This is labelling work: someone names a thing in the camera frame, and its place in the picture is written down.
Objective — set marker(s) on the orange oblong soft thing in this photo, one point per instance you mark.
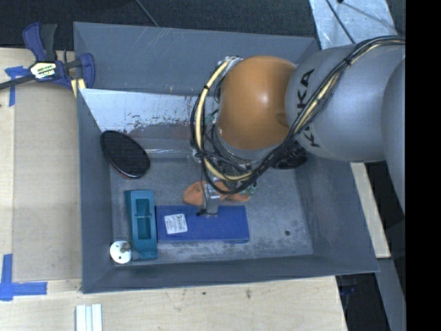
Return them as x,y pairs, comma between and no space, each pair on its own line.
193,195

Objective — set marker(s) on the blue flat box white label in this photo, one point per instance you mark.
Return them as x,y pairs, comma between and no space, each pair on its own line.
220,226

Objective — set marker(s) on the grey metal bin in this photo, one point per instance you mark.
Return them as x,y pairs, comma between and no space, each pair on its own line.
275,219

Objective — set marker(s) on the teal tape dispenser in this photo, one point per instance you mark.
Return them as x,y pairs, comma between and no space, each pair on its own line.
142,219

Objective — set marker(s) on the black oval mesh lid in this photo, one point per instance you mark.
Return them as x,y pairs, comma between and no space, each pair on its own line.
124,153

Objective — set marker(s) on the white round knob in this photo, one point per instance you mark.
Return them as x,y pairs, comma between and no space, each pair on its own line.
119,253

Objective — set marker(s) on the pale wood board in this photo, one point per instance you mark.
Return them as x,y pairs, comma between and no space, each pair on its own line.
44,185

